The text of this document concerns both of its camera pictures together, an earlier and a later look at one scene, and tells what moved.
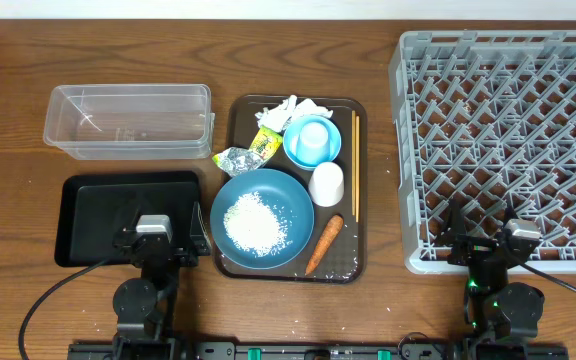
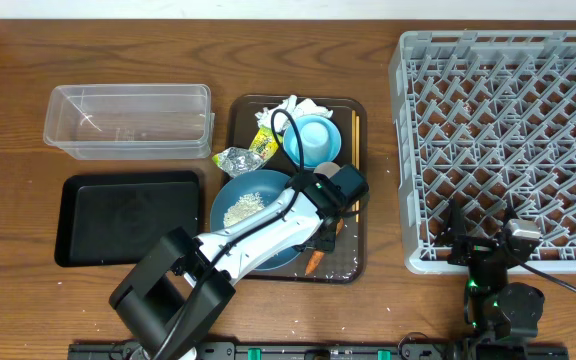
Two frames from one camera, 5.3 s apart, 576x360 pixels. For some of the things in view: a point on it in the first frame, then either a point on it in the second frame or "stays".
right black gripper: (474, 248) stays
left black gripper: (200, 243) → (330, 247)
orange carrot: (325, 242) stays
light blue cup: (313, 143) stays
